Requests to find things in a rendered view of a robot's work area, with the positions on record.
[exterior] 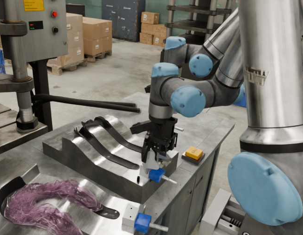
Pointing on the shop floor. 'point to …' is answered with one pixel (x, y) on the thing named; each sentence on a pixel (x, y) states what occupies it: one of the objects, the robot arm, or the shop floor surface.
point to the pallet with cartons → (97, 38)
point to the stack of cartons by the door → (152, 30)
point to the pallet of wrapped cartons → (69, 60)
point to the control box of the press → (40, 43)
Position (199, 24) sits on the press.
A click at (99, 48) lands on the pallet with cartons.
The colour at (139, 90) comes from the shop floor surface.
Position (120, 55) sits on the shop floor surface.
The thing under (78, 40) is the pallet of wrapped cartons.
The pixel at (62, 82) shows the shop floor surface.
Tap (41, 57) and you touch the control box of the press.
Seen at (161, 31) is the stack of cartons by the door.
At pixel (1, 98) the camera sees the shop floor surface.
